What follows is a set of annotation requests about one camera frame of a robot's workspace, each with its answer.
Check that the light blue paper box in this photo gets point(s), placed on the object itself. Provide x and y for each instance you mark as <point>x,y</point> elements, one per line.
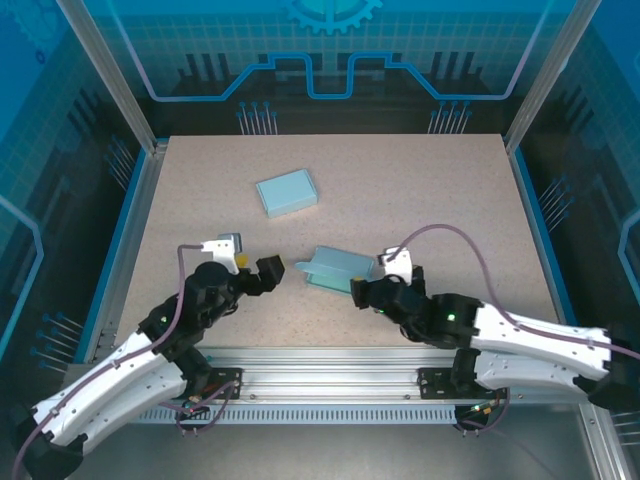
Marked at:
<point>345,262</point>
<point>287,192</point>

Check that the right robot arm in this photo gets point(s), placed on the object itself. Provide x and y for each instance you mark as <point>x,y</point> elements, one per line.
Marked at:
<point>540,335</point>

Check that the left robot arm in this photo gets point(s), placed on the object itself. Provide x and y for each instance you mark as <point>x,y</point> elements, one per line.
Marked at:
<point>100,395</point>

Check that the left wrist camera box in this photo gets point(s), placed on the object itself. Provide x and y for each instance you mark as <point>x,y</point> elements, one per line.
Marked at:
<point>222,247</point>

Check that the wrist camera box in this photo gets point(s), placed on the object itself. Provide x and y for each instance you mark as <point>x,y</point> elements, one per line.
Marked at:
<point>397,265</point>
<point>222,247</point>

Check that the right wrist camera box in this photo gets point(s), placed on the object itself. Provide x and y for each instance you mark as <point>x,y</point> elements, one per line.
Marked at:
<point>397,265</point>

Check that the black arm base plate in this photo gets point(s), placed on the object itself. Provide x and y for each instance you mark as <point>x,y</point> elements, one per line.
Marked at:
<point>430,385</point>
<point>225,375</point>

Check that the aluminium frame beam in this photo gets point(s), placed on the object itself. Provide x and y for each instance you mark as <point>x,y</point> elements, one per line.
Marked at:
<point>325,375</point>

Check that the aluminium frame post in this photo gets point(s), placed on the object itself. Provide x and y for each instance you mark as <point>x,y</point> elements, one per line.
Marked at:
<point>120,85</point>
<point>546,85</point>

